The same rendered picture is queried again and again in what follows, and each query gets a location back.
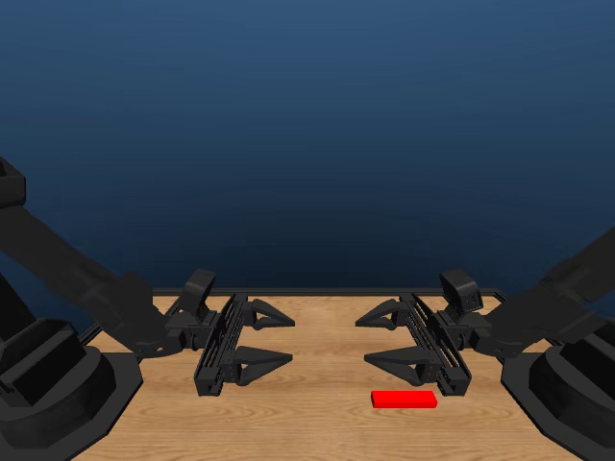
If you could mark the black table frame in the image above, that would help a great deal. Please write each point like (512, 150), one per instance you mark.
(336, 291)

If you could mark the thin red peg bar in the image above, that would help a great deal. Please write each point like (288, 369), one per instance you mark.
(403, 399)

